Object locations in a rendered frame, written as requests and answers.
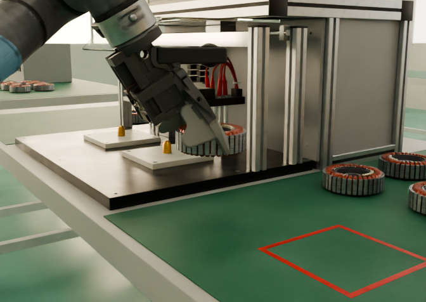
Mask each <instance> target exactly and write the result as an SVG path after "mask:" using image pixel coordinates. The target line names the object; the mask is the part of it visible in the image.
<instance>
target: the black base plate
mask: <svg viewBox="0 0 426 302"><path fill-rule="evenodd" d="M117 128H118V127H116V128H104V129H92V130H85V131H74V132H67V133H55V134H48V135H36V136H24V137H18V138H15V145H16V146H17V147H18V148H20V149H22V150H23V151H24V152H26V153H27V154H29V155H30V156H32V157H33V158H34V159H36V160H37V161H39V162H40V163H42V164H44V165H45V166H46V167H48V168H49V169H50V170H52V171H54V172H55V173H56V174H58V175H59V176H61V177H62V178H64V179H65V180H67V181H68V182H69V183H71V184H73V185H74V186H75V187H77V188H78V189H79V190H81V191H83V192H84V193H85V194H87V195H88V196H90V197H91V198H93V199H94V200H95V201H97V202H99V203H100V204H101V205H103V206H105V207H106V208H107V209H109V210H110V211H111V210H115V209H121V208H125V207H131V206H137V205H140V204H146V203H150V202H156V201H160V200H166V199H171V198H175V197H181V196H185V195H191V194H197V193H200V192H206V191H210V190H216V189H220V188H225V187H231V186H235V185H241V184H244V183H250V182H254V181H260V180H266V179H270V178H275V177H279V176H285V175H289V174H295V173H301V172H304V171H310V170H312V169H313V161H312V160H309V159H305V158H302V163H301V164H298V163H297V164H294V165H291V164H289V163H284V162H283V152H279V151H275V150H271V149H268V148H267V164H266V170H260V171H257V172H254V171H252V170H248V169H247V149H246V150H245V151H243V152H241V153H240V154H235V155H231V156H225V157H223V156H220V157H217V156H215V157H214V160H212V161H204V162H197V163H193V164H185V165H180V166H172V167H165V168H161V169H150V168H148V167H146V166H143V165H141V164H139V163H137V162H134V161H132V160H130V159H128V158H125V157H123V156H122V151H124V150H133V149H138V148H148V147H157V146H162V144H163V143H164V141H166V140H169V142H170V143H171V144H176V137H170V138H168V137H166V136H162V135H159V137H160V139H161V141H160V142H156V143H146V144H140V145H131V146H125V147H115V148H103V147H101V146H99V145H96V144H94V143H91V142H90V141H87V140H85V139H84V135H87V134H93V133H105V132H111V131H117ZM129 129H137V130H139V131H142V132H145V133H148V134H151V135H154V136H156V127H155V126H154V125H153V124H142V125H135V126H132V127H126V128H125V130H129Z"/></svg>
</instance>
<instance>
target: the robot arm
mask: <svg viewBox="0 0 426 302"><path fill-rule="evenodd" d="M88 12H89V13H90V14H91V16H92V17H93V19H94V21H95V22H96V24H97V26H98V27H99V29H100V30H101V32H102V34H103V35H104V37H105V39H106V40H107V42H108V43H109V45H110V47H113V48H115V49H114V50H115V51H114V52H113V53H111V54H109V55H108V56H106V57H105V59H106V61H107V62H108V64H109V66H110V67H111V68H112V70H113V72H114V73H115V75H116V76H117V78H118V80H119V81H120V83H121V85H122V86H123V88H124V89H125V91H124V93H125V94H126V96H127V97H128V99H129V101H130V103H131V105H133V107H134V109H135V110H136V112H137V113H138V115H139V116H140V118H141V119H144V120H145V121H147V122H150V123H152V124H153V125H154V126H157V125H158V131H159V132H160V133H167V132H169V131H172V130H174V129H176V128H178V127H180V126H181V125H183V124H186V129H185V131H184V133H183V135H182V137H181V141H182V143H183V145H184V146H186V147H188V148H193V147H196V146H199V145H201V144H204V143H207V142H209V141H212V140H215V141H216V142H217V144H218V145H219V147H220V148H221V150H222V151H223V152H224V153H225V154H226V156H227V155H229V154H230V150H229V142H228V138H227V136H226V134H225V132H224V130H223V128H222V127H221V125H220V123H219V121H218V120H217V118H216V115H215V113H214V112H213V111H212V109H211V107H210V106H209V104H208V103H207V101H206V99H205V98H204V97H203V95H202V94H201V92H200V91H199V90H198V88H197V87H196V86H195V85H194V83H193V81H192V80H191V78H190V77H189V75H188V74H187V72H186V71H185V70H184V69H183V68H181V64H201V65H203V66H204V67H214V66H216V65H217V64H218V63H226V62H227V49H226V48H225V47H217V46H216V45H215V44H212V43H206V44H204V45H202V46H201V47H155V46H154V45H153V44H152V42H154V41H155V40H156V39H158V38H159V37H160V36H161V35H162V31H161V30H160V27H159V26H158V25H155V24H156V22H157V19H156V18H155V16H154V14H153V13H152V11H151V9H150V7H149V5H148V4H147V2H146V0H2V1H0V83H1V82H3V81H4V80H5V79H7V78H8V77H9V76H10V75H12V74H14V73H15V72H16V71H17V70H18V69H19V68H20V67H21V64H23V63H24V62H25V61H26V60H27V59H28V58H29V57H30V56H32V55H33V54H34V53H35V52H36V51H37V50H38V49H39V48H40V47H42V46H43V45H44V44H45V43H46V42H47V41H48V40H50V39H51V38H52V37H53V36H54V35H55V34H56V33H57V32H58V31H59V30H60V29H61V28H62V27H63V26H65V25H66V24H67V23H69V22H71V21H72V20H75V19H76V18H78V17H80V16H82V15H84V14H86V13H88ZM141 51H142V52H143V56H142V57H141V56H140V53H141ZM189 103H190V105H189Z"/></svg>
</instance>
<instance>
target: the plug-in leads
mask: <svg viewBox="0 0 426 302"><path fill-rule="evenodd" d="M227 60H228V61H229V62H226V63H224V64H222V63H218V64H217V65H216V66H215V67H214V69H213V71H212V75H211V81H210V82H209V78H208V75H207V69H208V67H207V68H206V69H205V87H206V88H214V71H215V69H216V67H217V66H218V65H219V64H221V66H220V69H219V78H218V83H217V96H216V95H215V97H219V98H222V96H221V95H223V97H224V96H228V97H229V95H228V90H227V82H226V76H225V70H226V66H228V68H229V69H230V71H231V73H232V75H233V78H234V82H233V84H235V88H232V89H231V95H232V96H236V97H237V96H242V89H240V88H239V87H238V84H240V82H237V79H236V74H235V70H234V68H233V65H232V63H231V61H230V59H229V58H228V57H227ZM229 63H230V64H229ZM222 65H223V66H222ZM223 67H224V72H223V80H222V71H223ZM222 85H223V94H222Z"/></svg>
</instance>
